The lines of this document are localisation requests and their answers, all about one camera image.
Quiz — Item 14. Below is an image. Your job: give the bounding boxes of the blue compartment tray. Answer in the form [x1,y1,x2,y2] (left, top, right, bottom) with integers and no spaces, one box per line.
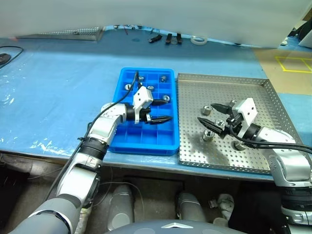
[108,67,180,156]

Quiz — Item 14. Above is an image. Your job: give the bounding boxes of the white tape roll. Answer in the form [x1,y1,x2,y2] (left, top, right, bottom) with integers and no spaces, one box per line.
[190,36,208,46]

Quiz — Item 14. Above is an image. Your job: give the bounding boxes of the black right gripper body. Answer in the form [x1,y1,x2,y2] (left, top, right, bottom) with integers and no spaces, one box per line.
[224,112,245,138]

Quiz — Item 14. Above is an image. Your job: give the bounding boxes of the thin black cable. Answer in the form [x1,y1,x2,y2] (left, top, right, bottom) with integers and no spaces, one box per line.
[0,45,24,70]

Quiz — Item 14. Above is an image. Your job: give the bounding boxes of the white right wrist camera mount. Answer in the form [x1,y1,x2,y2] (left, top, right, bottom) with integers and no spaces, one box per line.
[231,97,258,139]

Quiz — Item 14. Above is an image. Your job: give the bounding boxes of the grey rounded shape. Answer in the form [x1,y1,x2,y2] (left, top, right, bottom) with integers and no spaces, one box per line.
[107,185,135,231]
[176,191,208,222]

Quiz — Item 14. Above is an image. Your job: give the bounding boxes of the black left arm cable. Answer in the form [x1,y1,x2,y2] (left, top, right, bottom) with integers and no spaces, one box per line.
[45,70,141,203]

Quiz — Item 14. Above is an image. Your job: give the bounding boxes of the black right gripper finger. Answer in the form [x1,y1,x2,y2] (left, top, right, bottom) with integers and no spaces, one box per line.
[210,103,234,116]
[196,117,226,137]

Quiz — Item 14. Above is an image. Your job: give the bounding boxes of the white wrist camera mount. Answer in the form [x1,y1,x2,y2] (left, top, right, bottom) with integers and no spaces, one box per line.
[231,97,258,139]
[133,86,154,124]

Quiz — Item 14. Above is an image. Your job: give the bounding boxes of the white wrapped table leg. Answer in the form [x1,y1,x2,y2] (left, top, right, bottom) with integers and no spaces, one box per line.
[209,194,236,220]

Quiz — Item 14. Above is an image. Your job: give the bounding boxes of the white backdrop board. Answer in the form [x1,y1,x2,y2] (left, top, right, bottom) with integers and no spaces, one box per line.
[0,0,312,48]

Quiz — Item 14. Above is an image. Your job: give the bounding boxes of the grey body with white emblem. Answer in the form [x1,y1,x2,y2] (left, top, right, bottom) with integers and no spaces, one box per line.
[102,219,234,234]

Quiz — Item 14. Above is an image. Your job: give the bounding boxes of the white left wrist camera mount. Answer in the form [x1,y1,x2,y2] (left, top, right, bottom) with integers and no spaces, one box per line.
[133,86,154,124]

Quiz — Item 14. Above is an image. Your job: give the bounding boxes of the perforated metal tray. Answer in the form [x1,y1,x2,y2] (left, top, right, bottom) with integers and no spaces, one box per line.
[175,72,300,175]
[16,26,106,41]

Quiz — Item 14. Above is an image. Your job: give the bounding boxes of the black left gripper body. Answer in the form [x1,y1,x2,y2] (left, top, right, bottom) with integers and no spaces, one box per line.
[140,104,155,124]

